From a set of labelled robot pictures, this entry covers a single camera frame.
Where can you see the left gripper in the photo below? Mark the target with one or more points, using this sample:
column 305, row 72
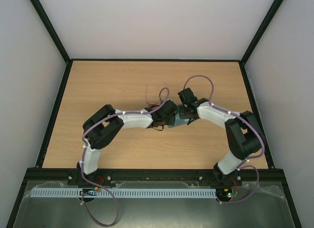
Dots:
column 171, row 121

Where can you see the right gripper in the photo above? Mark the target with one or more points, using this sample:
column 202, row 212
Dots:
column 184, row 115

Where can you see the grey-green glasses case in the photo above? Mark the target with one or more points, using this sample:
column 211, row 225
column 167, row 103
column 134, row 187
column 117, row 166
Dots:
column 181, row 108

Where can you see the pink sunglasses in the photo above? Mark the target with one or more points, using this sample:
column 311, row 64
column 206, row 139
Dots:
column 152, row 100

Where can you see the blue cleaning cloth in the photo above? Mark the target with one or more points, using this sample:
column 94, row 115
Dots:
column 182, row 119

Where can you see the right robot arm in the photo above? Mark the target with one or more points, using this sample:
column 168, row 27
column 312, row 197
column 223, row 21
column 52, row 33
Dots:
column 243, row 132

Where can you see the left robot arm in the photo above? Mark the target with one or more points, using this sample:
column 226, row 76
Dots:
column 100, row 130

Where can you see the right circuit board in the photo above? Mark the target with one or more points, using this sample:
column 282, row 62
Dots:
column 226, row 194

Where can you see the circuit board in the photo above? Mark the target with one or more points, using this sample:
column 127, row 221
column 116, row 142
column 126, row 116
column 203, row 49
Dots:
column 89, row 191
column 226, row 194

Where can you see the left circuit board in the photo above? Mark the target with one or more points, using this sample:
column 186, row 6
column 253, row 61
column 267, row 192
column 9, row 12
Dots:
column 89, row 191

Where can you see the black cage frame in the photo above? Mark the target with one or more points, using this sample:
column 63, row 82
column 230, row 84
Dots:
column 69, row 61

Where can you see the black aluminium front rail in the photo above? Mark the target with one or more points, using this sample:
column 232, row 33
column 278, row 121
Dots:
column 111, row 177

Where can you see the light blue cable duct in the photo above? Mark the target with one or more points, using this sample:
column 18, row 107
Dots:
column 126, row 193

